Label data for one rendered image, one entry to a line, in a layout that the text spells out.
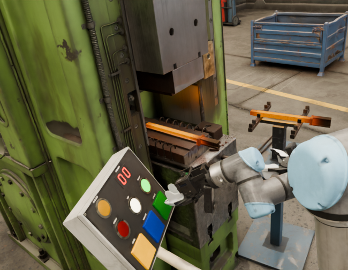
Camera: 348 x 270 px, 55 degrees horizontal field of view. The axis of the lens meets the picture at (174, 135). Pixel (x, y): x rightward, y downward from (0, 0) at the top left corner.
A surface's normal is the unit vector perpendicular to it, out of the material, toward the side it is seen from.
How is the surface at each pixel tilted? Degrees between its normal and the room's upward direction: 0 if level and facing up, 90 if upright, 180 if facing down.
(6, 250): 0
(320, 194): 83
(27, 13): 89
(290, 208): 0
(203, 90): 90
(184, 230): 42
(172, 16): 90
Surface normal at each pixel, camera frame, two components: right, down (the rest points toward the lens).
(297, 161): -0.95, 0.13
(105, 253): -0.25, 0.49
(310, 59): -0.69, 0.42
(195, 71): 0.77, 0.22
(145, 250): 0.77, -0.43
